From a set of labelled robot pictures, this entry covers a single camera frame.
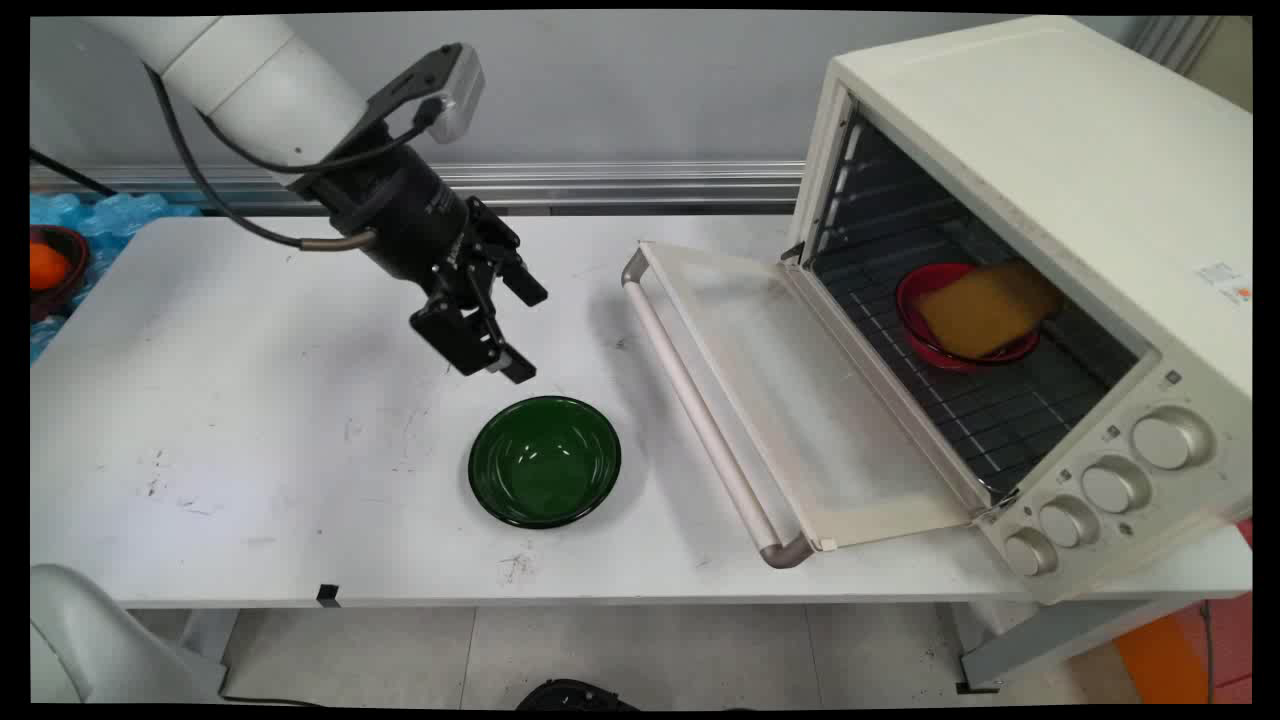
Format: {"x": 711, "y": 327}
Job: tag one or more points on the aluminium profile rail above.
{"x": 600, "y": 185}

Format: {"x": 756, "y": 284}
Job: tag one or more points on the black object on floor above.
{"x": 575, "y": 695}

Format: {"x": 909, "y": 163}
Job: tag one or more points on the dark green bowl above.
{"x": 545, "y": 465}

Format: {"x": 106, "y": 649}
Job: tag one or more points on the white rounded plastic object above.
{"x": 90, "y": 640}

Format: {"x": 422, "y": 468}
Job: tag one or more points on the dark brown bowl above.
{"x": 78, "y": 262}

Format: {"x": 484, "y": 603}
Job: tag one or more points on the yellow brown bread slice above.
{"x": 985, "y": 310}

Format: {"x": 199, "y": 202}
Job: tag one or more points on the white sticker on oven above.
{"x": 1222, "y": 280}

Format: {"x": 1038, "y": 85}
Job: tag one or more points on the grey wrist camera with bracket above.
{"x": 462, "y": 95}

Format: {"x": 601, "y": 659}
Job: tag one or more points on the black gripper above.
{"x": 405, "y": 220}

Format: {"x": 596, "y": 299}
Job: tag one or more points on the grey metal table leg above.
{"x": 1060, "y": 635}

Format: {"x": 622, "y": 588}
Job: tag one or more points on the blue plastic wrap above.
{"x": 110, "y": 215}

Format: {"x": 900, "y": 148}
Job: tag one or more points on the red bowl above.
{"x": 915, "y": 300}

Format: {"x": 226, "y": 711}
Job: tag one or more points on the cream toaster oven body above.
{"x": 1050, "y": 150}

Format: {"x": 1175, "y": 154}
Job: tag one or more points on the black tape piece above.
{"x": 328, "y": 595}

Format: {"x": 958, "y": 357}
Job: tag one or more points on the white metal rack frame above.
{"x": 760, "y": 380}

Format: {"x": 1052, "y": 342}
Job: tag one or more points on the silver oven knob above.
{"x": 1113, "y": 485}
{"x": 1067, "y": 521}
{"x": 1170, "y": 438}
{"x": 1030, "y": 552}

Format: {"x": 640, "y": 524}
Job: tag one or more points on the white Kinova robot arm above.
{"x": 250, "y": 80}

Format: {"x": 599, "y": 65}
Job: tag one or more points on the orange fruit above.
{"x": 45, "y": 266}

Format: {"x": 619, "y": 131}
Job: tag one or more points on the orange red floor mat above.
{"x": 1170, "y": 650}

